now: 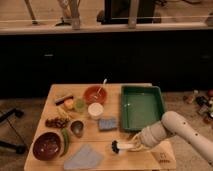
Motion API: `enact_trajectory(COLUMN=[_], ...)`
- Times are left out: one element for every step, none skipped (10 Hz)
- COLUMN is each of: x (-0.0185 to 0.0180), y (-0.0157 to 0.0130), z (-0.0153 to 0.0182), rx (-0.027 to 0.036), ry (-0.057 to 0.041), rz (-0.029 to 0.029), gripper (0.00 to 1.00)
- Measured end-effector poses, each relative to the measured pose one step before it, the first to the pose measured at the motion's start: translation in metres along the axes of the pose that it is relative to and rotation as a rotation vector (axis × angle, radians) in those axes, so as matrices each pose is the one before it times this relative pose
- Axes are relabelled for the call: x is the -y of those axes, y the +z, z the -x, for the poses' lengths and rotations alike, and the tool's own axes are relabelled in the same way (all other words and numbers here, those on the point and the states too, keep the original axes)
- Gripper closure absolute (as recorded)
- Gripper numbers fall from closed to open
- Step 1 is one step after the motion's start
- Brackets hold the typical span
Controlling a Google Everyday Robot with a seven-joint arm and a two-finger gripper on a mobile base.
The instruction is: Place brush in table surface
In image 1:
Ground white ribbed gripper body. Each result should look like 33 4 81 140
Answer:
139 121 173 148

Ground black stand legs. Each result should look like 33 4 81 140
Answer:
0 107 28 155

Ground blue sponge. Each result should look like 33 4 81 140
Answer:
98 118 117 131

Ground brown grapes toy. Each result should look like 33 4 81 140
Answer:
45 117 69 129

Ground orange bowl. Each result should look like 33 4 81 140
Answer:
83 86 107 104

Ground green plastic tray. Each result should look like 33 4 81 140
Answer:
120 85 165 132

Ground grey cloth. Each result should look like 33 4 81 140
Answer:
63 144 103 171

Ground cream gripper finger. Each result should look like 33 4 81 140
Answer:
131 133 141 143
129 144 149 152

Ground orange fruit toy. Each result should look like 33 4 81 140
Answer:
64 99 74 110

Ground yellow corn toy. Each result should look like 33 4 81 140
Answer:
57 107 70 119

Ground white brush with black bristles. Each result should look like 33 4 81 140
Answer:
111 140 135 154

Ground white cup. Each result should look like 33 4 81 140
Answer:
88 103 104 120

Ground dark maroon bowl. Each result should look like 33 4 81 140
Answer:
33 132 61 161

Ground small dark metal cup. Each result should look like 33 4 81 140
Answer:
70 120 84 138

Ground green round toy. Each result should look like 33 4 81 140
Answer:
74 98 86 113

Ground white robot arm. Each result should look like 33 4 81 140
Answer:
133 111 213 167

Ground clutter on floor right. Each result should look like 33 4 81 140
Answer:
183 90 213 124

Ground white spoon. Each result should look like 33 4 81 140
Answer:
94 78 107 99

